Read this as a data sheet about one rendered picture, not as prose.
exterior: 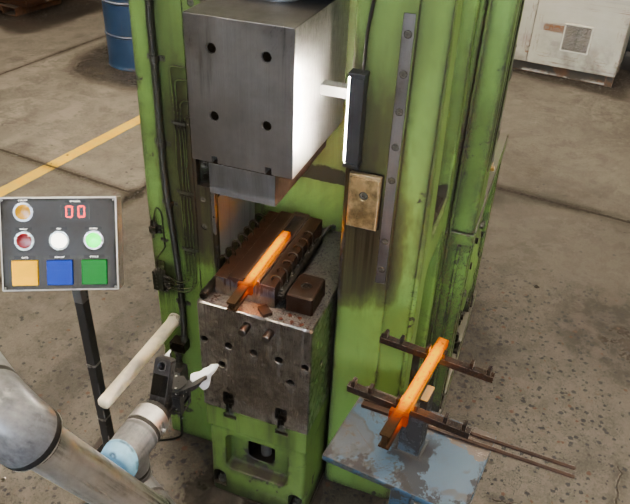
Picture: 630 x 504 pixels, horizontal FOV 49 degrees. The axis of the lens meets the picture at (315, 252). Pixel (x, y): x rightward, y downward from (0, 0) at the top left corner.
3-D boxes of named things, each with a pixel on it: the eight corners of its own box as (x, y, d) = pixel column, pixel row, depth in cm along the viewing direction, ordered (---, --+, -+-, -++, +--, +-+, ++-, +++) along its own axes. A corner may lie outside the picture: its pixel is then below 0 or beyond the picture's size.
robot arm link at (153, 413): (124, 409, 161) (161, 422, 158) (135, 395, 164) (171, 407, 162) (128, 436, 166) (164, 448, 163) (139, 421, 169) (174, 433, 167)
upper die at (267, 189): (275, 207, 191) (275, 176, 185) (209, 192, 196) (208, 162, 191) (326, 146, 223) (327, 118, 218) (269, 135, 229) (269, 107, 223)
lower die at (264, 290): (274, 307, 211) (274, 285, 206) (215, 292, 216) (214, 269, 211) (321, 238, 243) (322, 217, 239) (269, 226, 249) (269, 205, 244)
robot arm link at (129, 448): (97, 478, 156) (91, 449, 151) (128, 438, 166) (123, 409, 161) (134, 491, 154) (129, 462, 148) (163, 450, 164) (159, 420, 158)
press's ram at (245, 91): (322, 186, 182) (330, 33, 159) (192, 158, 192) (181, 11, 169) (368, 126, 215) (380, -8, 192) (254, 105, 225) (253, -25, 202)
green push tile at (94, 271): (107, 284, 207) (107, 259, 206) (81, 284, 206) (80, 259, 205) (108, 283, 209) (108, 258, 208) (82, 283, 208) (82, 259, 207)
